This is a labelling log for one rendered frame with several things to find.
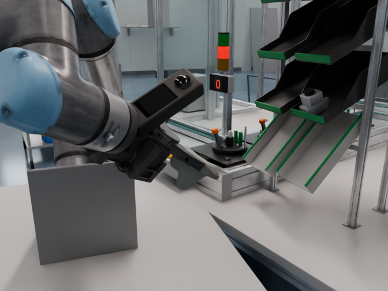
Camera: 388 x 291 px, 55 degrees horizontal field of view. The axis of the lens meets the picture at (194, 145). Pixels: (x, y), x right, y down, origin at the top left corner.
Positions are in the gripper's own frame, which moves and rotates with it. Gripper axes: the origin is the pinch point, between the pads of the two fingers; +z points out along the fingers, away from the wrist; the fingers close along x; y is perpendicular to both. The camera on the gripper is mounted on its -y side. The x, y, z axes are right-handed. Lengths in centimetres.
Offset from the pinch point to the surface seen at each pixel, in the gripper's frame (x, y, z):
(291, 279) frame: 21, 16, 49
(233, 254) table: 7.7, 21.0, 41.3
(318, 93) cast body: -7, -26, 47
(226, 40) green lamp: -64, -26, 75
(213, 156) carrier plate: -30, 12, 70
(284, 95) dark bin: -21, -21, 59
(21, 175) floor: -239, 190, 192
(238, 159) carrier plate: -23, 6, 73
